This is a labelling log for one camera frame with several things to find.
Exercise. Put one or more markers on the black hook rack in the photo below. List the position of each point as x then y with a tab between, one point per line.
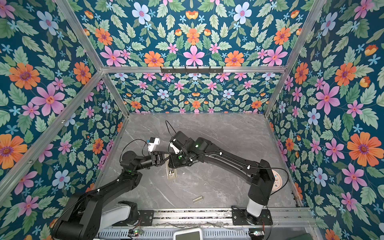
191	70

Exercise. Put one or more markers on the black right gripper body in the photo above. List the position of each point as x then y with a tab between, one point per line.
179	160

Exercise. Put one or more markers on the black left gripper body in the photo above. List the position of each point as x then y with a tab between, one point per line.
153	159

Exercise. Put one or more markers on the beige battery cover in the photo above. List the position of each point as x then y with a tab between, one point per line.
198	199

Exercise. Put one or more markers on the aluminium mounting rail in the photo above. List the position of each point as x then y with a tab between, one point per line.
283	217

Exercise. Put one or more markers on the beige remote control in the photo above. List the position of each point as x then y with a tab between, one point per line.
171	173

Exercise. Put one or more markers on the white display device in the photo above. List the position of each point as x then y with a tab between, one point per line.
188	234

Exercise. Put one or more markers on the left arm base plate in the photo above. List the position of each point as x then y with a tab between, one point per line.
143	218

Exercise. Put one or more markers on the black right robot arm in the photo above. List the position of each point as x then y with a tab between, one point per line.
258	174

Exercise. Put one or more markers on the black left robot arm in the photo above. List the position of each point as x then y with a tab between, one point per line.
83	216

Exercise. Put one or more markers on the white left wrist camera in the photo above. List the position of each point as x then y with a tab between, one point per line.
152	144

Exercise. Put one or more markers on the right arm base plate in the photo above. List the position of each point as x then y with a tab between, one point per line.
241	217

